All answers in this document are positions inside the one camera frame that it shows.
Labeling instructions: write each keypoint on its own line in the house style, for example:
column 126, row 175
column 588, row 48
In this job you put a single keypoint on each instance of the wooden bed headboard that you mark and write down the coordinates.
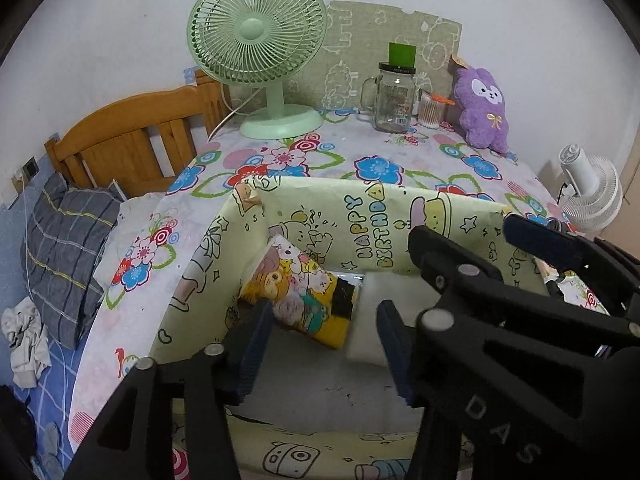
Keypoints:
column 142, row 142

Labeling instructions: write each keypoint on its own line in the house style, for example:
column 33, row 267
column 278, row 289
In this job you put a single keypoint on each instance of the green cartoon cardboard panel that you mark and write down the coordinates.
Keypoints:
column 357, row 42

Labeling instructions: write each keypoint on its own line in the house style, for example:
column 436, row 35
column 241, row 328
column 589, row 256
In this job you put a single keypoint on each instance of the glass mason jar mug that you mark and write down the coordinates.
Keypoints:
column 388, row 98

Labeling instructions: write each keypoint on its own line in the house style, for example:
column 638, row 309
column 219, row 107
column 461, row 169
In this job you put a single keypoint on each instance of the wall socket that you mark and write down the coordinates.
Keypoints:
column 23, row 175

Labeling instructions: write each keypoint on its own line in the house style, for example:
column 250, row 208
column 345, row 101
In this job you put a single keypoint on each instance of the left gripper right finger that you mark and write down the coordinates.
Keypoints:
column 546, row 393

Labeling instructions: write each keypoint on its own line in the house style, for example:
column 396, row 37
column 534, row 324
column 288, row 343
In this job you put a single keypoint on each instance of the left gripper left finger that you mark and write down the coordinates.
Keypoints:
column 132, row 436

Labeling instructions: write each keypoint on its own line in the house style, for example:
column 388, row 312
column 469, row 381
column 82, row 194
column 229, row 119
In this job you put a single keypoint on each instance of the green desk fan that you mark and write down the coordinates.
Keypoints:
column 259, row 44

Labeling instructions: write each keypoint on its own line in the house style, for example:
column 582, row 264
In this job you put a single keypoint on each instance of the grey plaid pillow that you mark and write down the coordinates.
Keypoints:
column 63, row 244

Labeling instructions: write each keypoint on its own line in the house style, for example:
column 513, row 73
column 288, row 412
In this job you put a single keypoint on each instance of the green cup on jar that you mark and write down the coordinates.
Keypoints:
column 401, row 55

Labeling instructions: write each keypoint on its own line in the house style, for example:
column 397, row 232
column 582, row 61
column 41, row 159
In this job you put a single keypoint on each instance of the floral tablecloth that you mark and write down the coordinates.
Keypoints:
column 156, row 234

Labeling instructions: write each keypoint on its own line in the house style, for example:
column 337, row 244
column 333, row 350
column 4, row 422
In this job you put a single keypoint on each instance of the toothpick jar orange lid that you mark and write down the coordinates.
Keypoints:
column 432, row 109

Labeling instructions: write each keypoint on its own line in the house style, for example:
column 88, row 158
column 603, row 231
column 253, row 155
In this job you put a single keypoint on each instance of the white standing fan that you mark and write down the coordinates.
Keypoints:
column 598, row 192

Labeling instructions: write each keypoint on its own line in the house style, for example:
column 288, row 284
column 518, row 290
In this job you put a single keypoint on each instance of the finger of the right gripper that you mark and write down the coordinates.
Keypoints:
column 545, row 242
column 477, row 286

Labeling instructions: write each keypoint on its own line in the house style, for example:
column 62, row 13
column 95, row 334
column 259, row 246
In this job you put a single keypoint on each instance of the crumpled white cloth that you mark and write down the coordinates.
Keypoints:
column 27, row 337

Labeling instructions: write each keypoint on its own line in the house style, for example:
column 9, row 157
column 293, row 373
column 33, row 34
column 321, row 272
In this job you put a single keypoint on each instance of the yellow cartoon storage box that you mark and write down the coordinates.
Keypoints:
column 327, row 418

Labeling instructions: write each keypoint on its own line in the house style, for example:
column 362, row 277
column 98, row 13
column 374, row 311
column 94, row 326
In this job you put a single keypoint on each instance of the purple plush bunny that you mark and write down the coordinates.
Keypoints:
column 483, row 110

